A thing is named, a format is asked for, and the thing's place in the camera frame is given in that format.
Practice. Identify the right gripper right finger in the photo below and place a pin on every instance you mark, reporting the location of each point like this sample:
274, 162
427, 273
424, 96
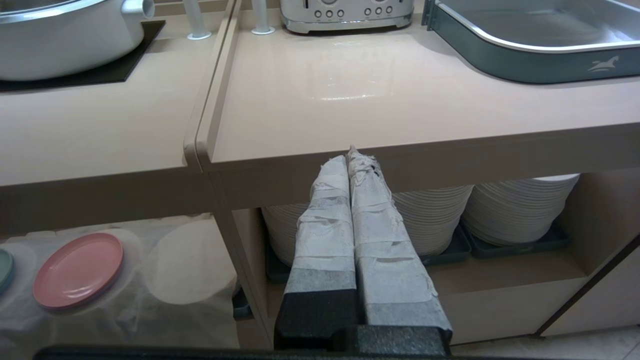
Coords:
385, 260

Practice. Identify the white cooking pot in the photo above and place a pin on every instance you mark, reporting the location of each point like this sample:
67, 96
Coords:
65, 37

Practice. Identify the white post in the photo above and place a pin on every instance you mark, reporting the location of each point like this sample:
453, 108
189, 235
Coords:
196, 20
262, 17

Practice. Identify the stack of white plates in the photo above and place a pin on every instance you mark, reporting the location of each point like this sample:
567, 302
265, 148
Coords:
520, 207
430, 215

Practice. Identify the grey metal tray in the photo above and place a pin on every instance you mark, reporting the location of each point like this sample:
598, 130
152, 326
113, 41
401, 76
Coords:
535, 40

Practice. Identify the silver toaster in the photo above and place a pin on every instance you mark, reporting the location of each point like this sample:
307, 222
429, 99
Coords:
345, 15

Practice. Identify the black induction hob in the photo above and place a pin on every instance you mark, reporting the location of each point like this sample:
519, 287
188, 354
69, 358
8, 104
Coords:
107, 67

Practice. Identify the green plate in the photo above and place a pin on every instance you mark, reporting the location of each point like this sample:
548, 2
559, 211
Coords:
4, 270

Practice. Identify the dark green tray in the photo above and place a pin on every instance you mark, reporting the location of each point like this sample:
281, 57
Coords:
520, 245

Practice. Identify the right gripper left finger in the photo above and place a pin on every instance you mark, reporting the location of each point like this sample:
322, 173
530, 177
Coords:
322, 250

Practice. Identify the pink plate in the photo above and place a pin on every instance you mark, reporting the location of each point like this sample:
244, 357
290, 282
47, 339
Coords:
77, 270

